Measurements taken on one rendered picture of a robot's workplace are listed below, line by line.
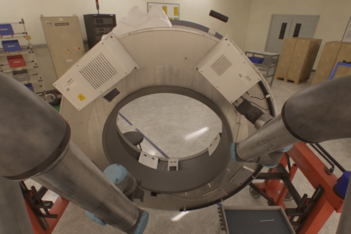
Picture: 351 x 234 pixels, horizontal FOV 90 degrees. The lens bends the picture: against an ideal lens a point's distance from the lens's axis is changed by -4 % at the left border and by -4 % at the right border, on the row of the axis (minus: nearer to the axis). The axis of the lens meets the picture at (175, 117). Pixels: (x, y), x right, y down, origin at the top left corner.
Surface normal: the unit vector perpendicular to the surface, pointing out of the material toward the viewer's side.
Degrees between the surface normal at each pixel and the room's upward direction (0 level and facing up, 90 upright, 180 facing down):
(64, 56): 90
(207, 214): 0
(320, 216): 90
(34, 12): 90
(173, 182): 7
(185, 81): 90
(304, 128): 103
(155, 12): 63
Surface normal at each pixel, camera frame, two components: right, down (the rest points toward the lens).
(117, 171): -0.12, -0.68
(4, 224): 0.89, 0.22
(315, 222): -0.03, 0.48
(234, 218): 0.01, -0.88
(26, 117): 0.76, -0.31
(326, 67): -0.79, 0.29
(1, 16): 0.62, 0.38
